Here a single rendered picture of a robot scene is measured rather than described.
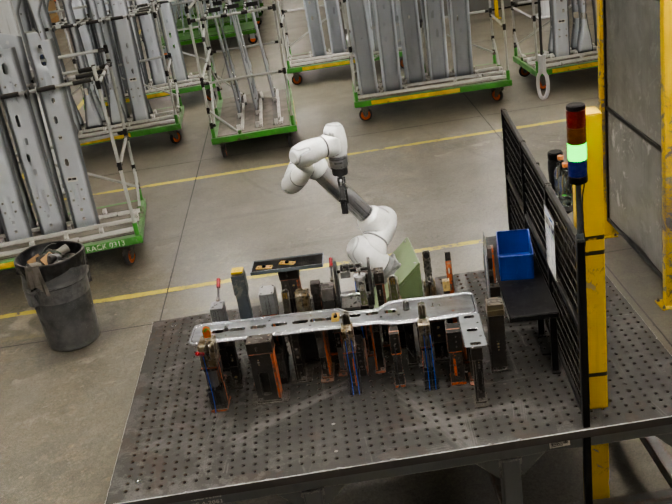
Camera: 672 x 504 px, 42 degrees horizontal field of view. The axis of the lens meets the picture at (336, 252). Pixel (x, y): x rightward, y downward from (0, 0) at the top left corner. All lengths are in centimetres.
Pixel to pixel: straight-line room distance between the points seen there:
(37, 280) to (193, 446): 270
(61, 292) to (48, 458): 138
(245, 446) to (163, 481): 38
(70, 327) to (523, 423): 376
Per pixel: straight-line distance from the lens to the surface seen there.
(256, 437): 403
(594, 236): 358
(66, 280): 647
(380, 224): 487
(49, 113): 798
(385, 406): 407
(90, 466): 544
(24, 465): 566
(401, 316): 414
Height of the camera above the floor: 299
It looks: 24 degrees down
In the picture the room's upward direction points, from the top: 9 degrees counter-clockwise
